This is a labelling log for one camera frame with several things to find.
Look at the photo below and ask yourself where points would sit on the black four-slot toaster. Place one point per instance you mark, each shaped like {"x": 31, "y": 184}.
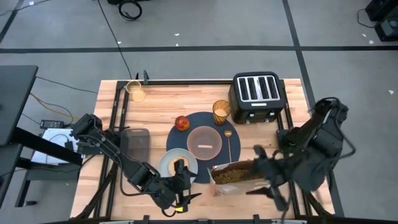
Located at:
{"x": 256, "y": 90}

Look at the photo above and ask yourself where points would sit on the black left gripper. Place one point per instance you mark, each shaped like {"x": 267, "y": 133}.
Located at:
{"x": 172, "y": 191}

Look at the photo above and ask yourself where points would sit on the pink bowl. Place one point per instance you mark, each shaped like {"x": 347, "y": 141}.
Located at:
{"x": 202, "y": 137}

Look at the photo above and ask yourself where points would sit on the black equipment case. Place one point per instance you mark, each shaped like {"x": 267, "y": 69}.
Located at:
{"x": 387, "y": 28}

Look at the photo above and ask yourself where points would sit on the black power adapter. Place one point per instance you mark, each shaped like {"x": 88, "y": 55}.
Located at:
{"x": 51, "y": 124}

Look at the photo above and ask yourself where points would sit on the amber faceted glass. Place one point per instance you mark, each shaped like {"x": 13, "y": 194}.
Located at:
{"x": 221, "y": 119}

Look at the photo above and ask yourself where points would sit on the black side desk top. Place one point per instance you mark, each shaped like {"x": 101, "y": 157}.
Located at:
{"x": 15, "y": 99}

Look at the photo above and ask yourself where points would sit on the white paper sheet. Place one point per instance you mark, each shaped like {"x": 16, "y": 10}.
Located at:
{"x": 49, "y": 138}

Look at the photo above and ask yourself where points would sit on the dark round woven placemat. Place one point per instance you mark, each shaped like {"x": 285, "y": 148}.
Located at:
{"x": 178, "y": 138}

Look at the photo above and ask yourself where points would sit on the pale grey plate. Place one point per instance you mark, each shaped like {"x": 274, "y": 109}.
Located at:
{"x": 164, "y": 163}

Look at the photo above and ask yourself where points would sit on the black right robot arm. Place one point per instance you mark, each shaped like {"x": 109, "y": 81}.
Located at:
{"x": 323, "y": 140}

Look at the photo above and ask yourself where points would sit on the round toasted waffle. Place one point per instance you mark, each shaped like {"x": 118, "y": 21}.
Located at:
{"x": 172, "y": 166}

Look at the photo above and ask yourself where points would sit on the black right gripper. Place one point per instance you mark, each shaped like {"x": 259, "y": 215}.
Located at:
{"x": 276, "y": 172}

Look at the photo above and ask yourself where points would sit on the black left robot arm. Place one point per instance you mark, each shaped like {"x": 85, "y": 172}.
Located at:
{"x": 109, "y": 146}

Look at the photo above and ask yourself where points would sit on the black desk stand frame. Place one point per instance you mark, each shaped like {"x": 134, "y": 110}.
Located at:
{"x": 46, "y": 146}

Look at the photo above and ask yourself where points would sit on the black aluminium table frame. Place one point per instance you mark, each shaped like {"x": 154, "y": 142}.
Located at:
{"x": 174, "y": 82}

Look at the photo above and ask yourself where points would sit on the dark grey translucent container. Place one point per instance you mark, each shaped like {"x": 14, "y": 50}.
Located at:
{"x": 135, "y": 146}

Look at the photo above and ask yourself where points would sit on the black floor box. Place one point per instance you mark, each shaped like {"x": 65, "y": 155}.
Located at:
{"x": 124, "y": 1}

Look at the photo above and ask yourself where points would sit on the red apple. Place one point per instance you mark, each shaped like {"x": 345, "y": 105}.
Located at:
{"x": 182, "y": 123}

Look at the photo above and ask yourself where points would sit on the cereal pile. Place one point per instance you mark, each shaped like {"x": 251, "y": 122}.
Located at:
{"x": 233, "y": 176}

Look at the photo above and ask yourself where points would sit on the orange pumpkin cereal box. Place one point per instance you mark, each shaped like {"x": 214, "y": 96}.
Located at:
{"x": 236, "y": 185}

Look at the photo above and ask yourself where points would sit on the gold spoon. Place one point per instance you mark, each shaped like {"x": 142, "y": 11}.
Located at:
{"x": 228, "y": 146}

